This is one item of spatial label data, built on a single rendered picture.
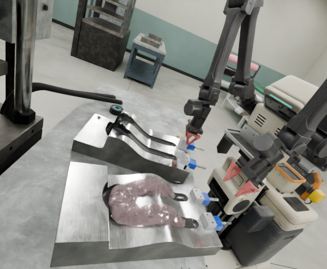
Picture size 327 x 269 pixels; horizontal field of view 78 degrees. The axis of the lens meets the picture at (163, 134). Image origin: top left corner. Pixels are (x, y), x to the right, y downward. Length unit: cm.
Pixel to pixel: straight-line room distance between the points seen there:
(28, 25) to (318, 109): 97
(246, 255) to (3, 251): 127
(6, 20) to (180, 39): 648
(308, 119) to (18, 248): 85
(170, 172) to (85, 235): 46
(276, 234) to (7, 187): 126
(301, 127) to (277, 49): 762
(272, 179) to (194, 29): 636
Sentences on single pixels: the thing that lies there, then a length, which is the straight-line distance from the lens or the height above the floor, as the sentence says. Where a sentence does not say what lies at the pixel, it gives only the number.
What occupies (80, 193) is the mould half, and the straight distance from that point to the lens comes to 63.
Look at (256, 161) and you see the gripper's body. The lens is 73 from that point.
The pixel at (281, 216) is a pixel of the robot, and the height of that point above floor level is 75.
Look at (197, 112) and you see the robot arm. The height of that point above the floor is 111.
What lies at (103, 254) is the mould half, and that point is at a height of 85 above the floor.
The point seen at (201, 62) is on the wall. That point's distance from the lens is 750.
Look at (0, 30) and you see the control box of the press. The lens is 111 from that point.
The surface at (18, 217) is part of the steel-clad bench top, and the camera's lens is 72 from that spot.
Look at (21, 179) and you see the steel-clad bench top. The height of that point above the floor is 80.
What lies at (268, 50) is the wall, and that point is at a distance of 817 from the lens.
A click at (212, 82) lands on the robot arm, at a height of 124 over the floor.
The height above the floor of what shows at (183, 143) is 93.
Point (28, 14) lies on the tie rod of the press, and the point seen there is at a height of 123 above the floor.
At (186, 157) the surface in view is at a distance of 92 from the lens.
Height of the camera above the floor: 139
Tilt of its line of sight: 28 degrees down
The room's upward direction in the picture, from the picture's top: 24 degrees clockwise
